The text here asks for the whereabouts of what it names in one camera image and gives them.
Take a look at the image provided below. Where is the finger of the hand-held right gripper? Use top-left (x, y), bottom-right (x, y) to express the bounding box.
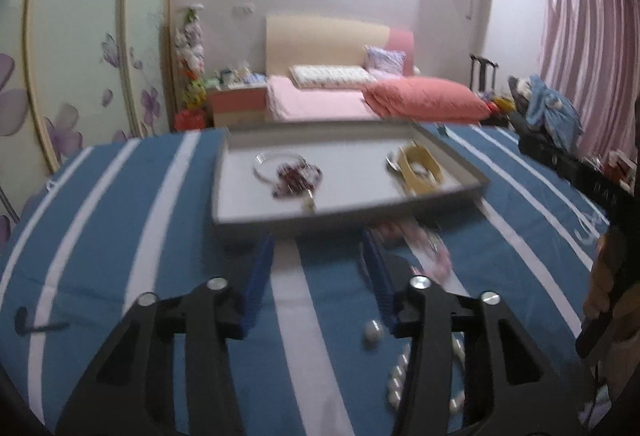
top-left (579, 165), bottom-right (640, 230)

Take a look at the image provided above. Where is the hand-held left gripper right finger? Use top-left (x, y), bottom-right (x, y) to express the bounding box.
top-left (359, 231), bottom-right (582, 436)

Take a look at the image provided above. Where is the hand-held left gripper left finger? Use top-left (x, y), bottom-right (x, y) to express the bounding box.
top-left (54, 233), bottom-right (277, 436)

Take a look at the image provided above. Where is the beige wide bangle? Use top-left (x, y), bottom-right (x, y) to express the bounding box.
top-left (397, 142), bottom-right (447, 195)

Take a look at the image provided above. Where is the grey shallow tray box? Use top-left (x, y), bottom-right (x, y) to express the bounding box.
top-left (211, 120), bottom-right (492, 243)

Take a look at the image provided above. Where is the dark red bead bracelet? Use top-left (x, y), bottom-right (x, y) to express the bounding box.
top-left (272, 159), bottom-right (324, 199)

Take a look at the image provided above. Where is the thin silver bangle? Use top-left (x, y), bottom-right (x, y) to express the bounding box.
top-left (253, 152), bottom-right (307, 183)

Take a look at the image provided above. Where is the person's right hand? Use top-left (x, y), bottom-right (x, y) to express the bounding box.
top-left (584, 227), bottom-right (640, 417)

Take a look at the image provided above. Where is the dark seat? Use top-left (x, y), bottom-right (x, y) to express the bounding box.
top-left (507, 76), bottom-right (603, 179)

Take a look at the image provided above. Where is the blue plush garment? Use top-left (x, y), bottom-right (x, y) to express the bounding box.
top-left (524, 74), bottom-right (584, 150)

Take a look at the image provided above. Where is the blue white striped blanket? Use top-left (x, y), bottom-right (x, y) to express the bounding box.
top-left (0, 122), bottom-right (617, 436)

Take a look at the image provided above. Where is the colourful toy pile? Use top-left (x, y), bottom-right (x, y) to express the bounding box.
top-left (481, 92), bottom-right (517, 117)

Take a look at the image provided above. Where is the pink curtain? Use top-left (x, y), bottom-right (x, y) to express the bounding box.
top-left (534, 0), bottom-right (640, 167)

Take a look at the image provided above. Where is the pink nightstand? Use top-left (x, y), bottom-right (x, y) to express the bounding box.
top-left (205, 83), bottom-right (269, 129)

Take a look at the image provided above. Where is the dark wooden chair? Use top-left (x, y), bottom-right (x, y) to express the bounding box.
top-left (469, 54), bottom-right (500, 94)

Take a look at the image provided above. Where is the pink bed sheet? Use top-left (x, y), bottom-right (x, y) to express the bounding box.
top-left (265, 75), bottom-right (384, 123)

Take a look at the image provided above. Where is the salmon pink duvet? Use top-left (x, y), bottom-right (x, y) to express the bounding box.
top-left (362, 76), bottom-right (494, 125)

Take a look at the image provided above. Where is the white patterned pillow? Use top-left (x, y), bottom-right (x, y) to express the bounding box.
top-left (289, 64), bottom-right (377, 90)

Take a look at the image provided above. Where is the lilac patterned pillow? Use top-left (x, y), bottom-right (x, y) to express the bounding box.
top-left (364, 45), bottom-right (407, 77)

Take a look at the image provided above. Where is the clear tube of plush toys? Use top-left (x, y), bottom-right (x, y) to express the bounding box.
top-left (174, 4), bottom-right (207, 113)

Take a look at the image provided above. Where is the beige pink bed headboard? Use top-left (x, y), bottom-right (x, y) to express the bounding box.
top-left (265, 14), bottom-right (416, 79)

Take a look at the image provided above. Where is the flower print sliding wardrobe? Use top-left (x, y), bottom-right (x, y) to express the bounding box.
top-left (0, 0), bottom-right (177, 229)

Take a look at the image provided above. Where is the pink bead bracelet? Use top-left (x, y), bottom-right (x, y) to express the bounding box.
top-left (377, 220), bottom-right (455, 285)

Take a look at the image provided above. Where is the white pearl bracelet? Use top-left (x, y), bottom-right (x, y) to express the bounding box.
top-left (385, 335), bottom-right (469, 415)

